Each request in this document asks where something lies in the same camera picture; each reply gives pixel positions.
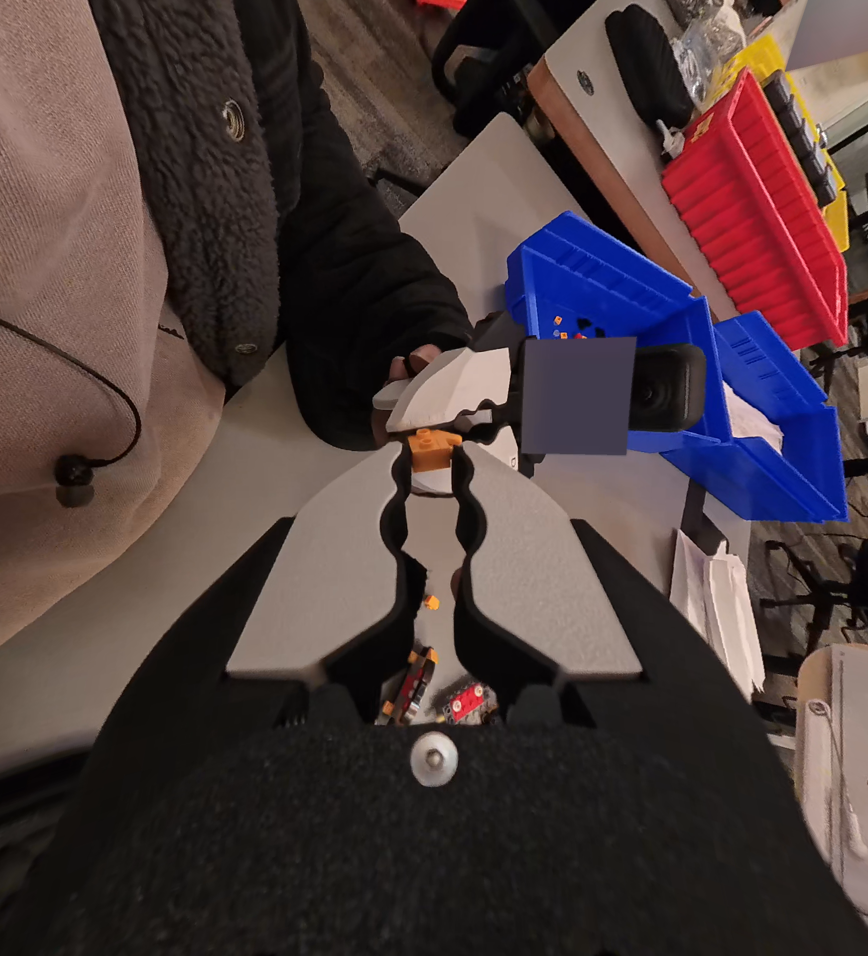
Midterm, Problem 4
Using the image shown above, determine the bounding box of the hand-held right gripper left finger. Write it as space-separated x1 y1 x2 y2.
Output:
226 450 429 721

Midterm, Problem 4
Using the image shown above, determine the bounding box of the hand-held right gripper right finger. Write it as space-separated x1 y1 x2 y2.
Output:
452 450 642 719

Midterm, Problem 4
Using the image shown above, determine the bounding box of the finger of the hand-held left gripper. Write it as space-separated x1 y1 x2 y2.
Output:
385 346 514 436
411 422 522 498

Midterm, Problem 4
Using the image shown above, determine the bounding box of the loose lego pieces pile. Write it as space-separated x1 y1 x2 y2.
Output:
549 314 607 343

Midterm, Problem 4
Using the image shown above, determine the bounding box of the black red orange lego subassembly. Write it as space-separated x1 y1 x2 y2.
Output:
376 646 439 725

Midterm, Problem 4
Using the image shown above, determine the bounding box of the orange lego car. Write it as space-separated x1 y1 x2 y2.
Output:
441 678 499 724

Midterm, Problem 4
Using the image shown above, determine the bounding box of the person's left hand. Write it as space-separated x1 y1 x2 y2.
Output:
369 344 447 451

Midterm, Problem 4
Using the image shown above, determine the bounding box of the blue plastic bin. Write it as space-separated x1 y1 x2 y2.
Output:
661 310 851 524
506 211 731 453

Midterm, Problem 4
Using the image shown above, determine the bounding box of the red plastic bin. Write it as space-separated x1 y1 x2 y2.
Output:
661 67 851 352

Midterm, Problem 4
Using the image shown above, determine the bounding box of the black swivel chair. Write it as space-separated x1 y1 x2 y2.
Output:
764 536 868 652

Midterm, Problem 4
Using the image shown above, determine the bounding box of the row of black boxes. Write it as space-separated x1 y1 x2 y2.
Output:
761 69 840 208

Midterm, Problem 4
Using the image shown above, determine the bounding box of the black high-back chair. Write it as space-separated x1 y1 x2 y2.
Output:
430 0 556 140

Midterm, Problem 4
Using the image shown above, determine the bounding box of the black foam pad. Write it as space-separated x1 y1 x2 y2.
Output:
604 3 698 133

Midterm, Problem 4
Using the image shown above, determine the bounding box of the dark grey fleece jacket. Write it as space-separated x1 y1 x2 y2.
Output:
90 0 287 389

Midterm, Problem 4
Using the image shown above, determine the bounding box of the clear bag of metal parts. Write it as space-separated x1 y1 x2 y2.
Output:
667 0 750 100

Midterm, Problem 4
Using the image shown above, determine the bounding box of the large yellow plastic bin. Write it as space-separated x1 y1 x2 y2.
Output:
731 33 851 252

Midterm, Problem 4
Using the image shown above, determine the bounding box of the white instruction booklet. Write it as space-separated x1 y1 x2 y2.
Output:
796 646 868 956

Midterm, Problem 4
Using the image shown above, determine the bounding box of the beige sweatshirt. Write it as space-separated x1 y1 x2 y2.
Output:
0 0 229 673

